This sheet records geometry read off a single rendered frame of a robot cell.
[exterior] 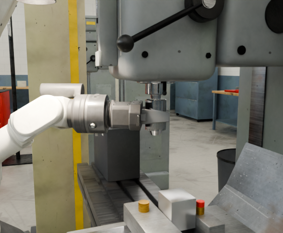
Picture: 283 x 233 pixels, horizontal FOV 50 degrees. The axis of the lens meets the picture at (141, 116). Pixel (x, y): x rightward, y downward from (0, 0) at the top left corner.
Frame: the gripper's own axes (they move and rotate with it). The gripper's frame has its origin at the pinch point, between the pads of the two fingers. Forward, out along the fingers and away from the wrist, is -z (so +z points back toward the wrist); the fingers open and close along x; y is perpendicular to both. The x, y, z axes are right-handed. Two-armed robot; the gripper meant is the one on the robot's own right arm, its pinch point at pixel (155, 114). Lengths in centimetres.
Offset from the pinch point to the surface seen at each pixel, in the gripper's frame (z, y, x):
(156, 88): -0.2, -6.0, -2.4
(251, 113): -29.1, 2.9, 26.4
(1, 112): 238, 57, 385
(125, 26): 5.8, -17.8, -10.2
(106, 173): 17.0, 25.9, 34.0
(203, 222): -9.2, 17.5, -15.1
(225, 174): -56, 72, 172
